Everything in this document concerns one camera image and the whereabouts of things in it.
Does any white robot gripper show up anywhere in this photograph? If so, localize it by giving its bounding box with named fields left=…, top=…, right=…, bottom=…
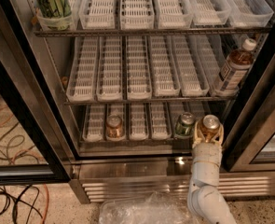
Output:
left=192, top=121, right=224, bottom=186

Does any orange can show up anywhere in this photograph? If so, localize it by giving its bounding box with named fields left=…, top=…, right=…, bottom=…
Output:
left=199, top=115, right=220, bottom=143
left=106, top=115, right=123, bottom=138

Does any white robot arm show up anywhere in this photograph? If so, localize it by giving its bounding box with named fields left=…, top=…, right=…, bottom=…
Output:
left=187, top=120, right=237, bottom=224

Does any shelf tray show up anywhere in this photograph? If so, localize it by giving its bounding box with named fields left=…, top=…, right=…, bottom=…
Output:
left=78, top=0, right=117, bottom=30
left=126, top=36, right=152, bottom=100
left=170, top=103, right=193, bottom=139
left=120, top=0, right=155, bottom=30
left=105, top=104, right=126, bottom=141
left=172, top=35, right=209, bottom=97
left=227, top=0, right=273, bottom=27
left=96, top=36, right=123, bottom=101
left=154, top=0, right=193, bottom=30
left=189, top=0, right=231, bottom=26
left=130, top=104, right=148, bottom=141
left=82, top=105, right=104, bottom=142
left=148, top=36, right=180, bottom=97
left=188, top=101, right=218, bottom=119
left=191, top=35, right=239, bottom=97
left=66, top=37, right=98, bottom=102
left=36, top=0, right=82, bottom=31
left=149, top=103, right=171, bottom=140

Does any right glass fridge door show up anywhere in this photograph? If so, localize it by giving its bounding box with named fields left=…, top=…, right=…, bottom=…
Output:
left=225, top=40, right=275, bottom=173

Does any glass fridge door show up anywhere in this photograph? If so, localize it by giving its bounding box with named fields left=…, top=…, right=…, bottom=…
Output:
left=225, top=40, right=275, bottom=173
left=0, top=0, right=73, bottom=185

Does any stainless fridge cabinet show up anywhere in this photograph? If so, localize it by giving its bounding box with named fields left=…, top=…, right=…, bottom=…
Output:
left=0, top=0, right=275, bottom=204

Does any left glass fridge door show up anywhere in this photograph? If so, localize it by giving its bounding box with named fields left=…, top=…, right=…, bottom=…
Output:
left=0, top=0, right=73, bottom=185

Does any green tall can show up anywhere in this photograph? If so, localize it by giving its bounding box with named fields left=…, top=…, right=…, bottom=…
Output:
left=37, top=0, right=72, bottom=19

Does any brown tea bottle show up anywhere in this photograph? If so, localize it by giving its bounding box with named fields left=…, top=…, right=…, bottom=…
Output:
left=214, top=38, right=256, bottom=91

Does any clear plastic bin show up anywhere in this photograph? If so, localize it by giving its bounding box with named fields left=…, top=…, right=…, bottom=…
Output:
left=99, top=192, right=199, bottom=224

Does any orange floor cable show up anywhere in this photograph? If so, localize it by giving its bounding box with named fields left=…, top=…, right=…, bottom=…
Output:
left=40, top=184, right=50, bottom=224

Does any black floor cable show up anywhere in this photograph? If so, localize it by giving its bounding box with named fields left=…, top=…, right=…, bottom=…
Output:
left=0, top=184, right=44, bottom=224

